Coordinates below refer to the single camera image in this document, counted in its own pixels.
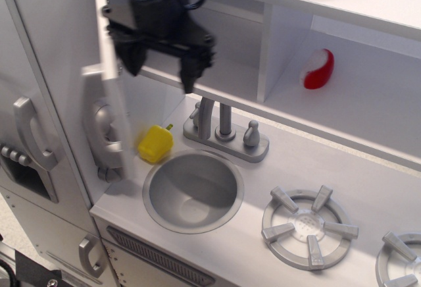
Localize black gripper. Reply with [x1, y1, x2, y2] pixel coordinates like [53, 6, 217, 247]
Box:
[102, 0, 215, 93]

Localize white toy microwave door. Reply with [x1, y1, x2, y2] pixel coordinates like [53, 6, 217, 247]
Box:
[95, 0, 136, 180]

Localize grey microwave door handle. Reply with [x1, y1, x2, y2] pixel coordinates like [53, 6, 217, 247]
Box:
[81, 64, 122, 169]

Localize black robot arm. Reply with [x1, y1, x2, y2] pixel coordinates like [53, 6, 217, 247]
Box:
[101, 0, 215, 93]

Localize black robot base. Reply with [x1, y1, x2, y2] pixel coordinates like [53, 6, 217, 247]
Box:
[1, 236, 68, 286]

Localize yellow toy bell pepper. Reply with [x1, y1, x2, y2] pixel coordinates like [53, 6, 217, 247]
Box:
[137, 124, 174, 163]

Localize grey toy faucet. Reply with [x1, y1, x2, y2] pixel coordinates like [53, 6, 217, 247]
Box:
[183, 97, 270, 163]

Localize round silver sink bowl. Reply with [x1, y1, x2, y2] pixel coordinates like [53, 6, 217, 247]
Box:
[142, 150, 245, 234]

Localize red white toy apple slice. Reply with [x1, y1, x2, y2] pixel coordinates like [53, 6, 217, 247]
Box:
[299, 49, 335, 90]

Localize grey fridge ice dispenser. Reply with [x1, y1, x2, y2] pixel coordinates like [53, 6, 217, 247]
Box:
[1, 142, 59, 203]

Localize grey oven vent panel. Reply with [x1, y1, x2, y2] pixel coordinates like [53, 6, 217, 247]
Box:
[107, 226, 215, 286]

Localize grey toy stove burner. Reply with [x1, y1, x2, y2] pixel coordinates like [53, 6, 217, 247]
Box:
[261, 185, 359, 271]

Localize grey toy wall phone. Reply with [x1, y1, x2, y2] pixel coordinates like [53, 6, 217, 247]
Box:
[88, 98, 130, 183]

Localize grey fridge door handle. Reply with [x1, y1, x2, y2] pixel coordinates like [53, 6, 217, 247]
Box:
[13, 96, 57, 171]

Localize grey lower fridge handle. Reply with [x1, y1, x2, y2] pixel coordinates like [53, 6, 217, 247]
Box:
[78, 234, 106, 278]

